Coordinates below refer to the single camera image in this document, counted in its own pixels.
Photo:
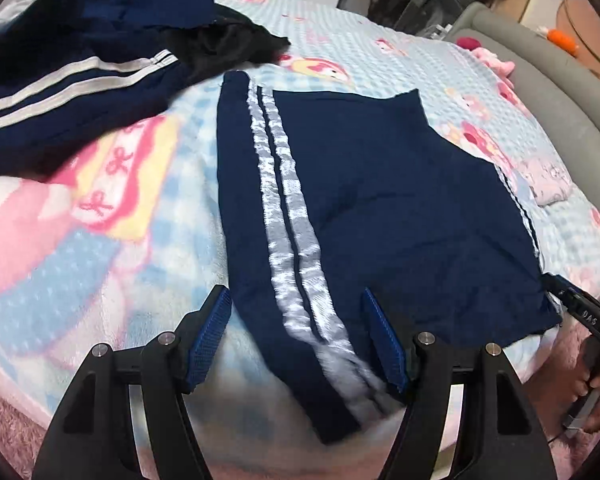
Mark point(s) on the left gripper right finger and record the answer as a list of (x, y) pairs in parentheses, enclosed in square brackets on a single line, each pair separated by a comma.
[(466, 415)]

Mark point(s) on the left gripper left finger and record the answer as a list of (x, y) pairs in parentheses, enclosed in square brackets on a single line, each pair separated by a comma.
[(91, 434)]

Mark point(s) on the navy striped shorts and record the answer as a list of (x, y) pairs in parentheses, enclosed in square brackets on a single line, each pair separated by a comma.
[(336, 207)]

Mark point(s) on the pink fluffy robe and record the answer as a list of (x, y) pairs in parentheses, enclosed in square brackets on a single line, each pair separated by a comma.
[(554, 387)]

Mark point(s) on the folded pink cartoon garment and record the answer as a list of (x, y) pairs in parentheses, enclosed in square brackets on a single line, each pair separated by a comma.
[(549, 181)]

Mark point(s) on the blue checkered cartoon blanket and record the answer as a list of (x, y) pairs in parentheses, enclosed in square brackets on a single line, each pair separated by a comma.
[(128, 238)]

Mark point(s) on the grey padded headboard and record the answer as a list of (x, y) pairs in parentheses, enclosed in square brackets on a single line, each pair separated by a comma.
[(548, 107)]

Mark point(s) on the pink plush toy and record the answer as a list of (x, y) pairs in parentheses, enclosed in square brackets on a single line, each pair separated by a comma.
[(485, 56)]

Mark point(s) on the orange carrot toy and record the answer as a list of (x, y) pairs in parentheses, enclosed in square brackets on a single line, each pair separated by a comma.
[(560, 39)]

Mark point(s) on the navy striped jacket pile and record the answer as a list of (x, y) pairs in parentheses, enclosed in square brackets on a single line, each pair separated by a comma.
[(71, 70)]

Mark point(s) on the black garment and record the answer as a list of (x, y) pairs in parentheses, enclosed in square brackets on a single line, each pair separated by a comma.
[(231, 40)]

